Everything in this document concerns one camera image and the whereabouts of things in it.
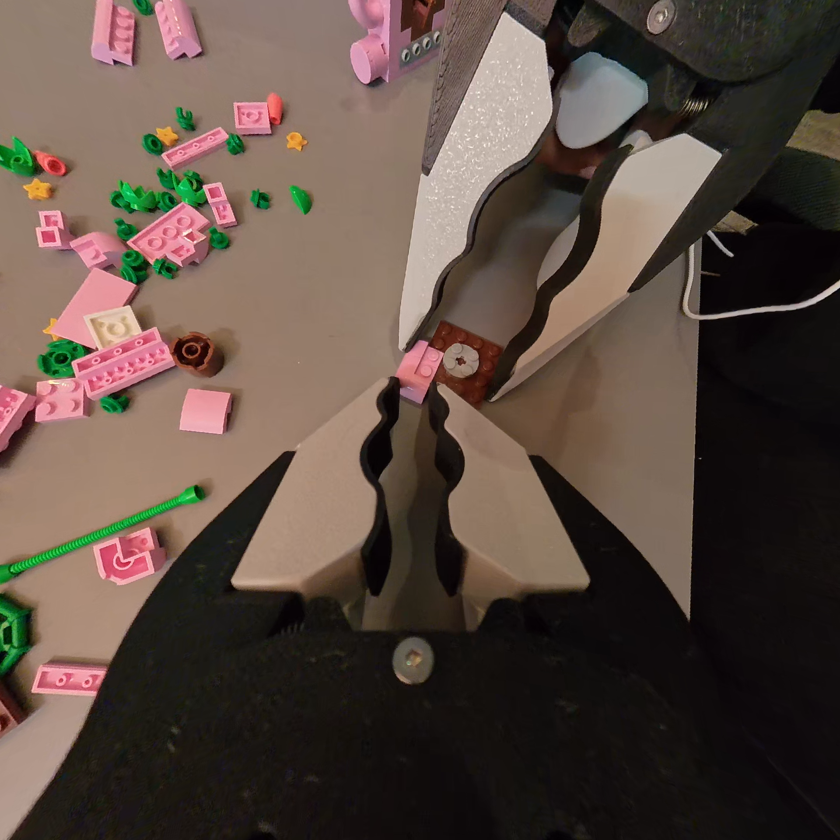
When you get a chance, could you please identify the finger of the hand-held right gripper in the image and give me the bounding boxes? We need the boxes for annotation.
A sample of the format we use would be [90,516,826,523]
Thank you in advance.
[492,134,723,403]
[398,13,552,353]

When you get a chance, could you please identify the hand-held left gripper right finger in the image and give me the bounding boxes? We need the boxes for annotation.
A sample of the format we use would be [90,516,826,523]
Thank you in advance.
[428,381,590,599]

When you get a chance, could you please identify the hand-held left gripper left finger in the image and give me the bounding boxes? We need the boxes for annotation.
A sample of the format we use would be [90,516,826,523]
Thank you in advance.
[231,377,401,599]

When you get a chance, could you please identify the small brown square plate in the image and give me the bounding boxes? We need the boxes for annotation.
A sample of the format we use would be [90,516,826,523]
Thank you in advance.
[430,320,506,409]

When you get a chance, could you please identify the pink curved corner brick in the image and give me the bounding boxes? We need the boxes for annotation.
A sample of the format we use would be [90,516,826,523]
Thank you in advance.
[395,340,444,403]

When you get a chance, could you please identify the pink brick-built model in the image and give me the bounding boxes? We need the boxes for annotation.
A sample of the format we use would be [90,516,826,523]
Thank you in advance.
[348,0,447,85]

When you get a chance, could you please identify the pink curved slope tile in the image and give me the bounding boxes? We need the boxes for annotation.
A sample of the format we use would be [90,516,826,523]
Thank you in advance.
[179,388,234,435]

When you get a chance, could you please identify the brown round brick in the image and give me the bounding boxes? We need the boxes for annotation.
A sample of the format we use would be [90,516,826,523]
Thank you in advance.
[171,331,225,379]

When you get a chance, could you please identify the pink notched round-corner brick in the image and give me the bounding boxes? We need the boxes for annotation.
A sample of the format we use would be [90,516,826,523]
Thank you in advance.
[92,527,167,587]

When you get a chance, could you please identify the green flexible rod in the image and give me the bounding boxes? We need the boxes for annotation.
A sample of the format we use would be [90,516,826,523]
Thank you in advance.
[0,484,206,586]

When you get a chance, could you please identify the long pink hollow brick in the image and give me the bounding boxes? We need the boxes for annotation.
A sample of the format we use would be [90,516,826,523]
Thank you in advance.
[71,326,177,401]

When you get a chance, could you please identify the person's black clothing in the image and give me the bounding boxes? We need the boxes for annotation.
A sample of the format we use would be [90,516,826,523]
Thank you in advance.
[689,223,840,840]

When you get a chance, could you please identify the pink four-stud brick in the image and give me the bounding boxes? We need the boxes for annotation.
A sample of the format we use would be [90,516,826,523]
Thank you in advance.
[34,377,91,423]

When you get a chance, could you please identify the cream square plate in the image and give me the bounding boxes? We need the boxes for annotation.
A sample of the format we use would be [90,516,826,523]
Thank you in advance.
[83,306,140,350]

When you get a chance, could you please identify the pink narrow three-stud plate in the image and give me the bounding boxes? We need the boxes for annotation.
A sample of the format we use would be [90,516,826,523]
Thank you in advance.
[162,128,231,169]
[31,663,109,698]

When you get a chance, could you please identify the green round plate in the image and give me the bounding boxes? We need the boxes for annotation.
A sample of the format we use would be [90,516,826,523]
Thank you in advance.
[37,338,96,379]

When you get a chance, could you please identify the pink flat square tile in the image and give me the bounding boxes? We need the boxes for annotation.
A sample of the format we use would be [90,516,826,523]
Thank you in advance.
[51,268,139,350]

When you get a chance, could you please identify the green web wheel piece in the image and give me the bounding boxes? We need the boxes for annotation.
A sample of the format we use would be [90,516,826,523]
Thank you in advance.
[0,592,35,678]

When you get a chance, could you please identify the large pink hollow brick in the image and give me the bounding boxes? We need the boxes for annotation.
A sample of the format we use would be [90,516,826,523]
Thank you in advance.
[0,386,38,454]

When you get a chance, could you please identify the pink ridged brick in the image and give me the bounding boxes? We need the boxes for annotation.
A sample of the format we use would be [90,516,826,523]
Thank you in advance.
[91,0,137,67]
[155,0,203,61]

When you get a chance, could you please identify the pink plate with round holes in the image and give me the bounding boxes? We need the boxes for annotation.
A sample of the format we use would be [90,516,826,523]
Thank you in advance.
[128,202,212,266]

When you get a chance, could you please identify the pink rounded brick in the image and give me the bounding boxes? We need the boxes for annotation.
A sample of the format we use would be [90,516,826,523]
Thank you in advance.
[70,231,127,271]

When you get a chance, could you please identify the scattered small green pieces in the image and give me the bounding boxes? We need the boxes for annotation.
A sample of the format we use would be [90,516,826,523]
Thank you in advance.
[0,105,273,416]

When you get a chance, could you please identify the white cable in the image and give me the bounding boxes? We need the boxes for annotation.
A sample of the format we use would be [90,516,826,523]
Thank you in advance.
[682,230,840,322]

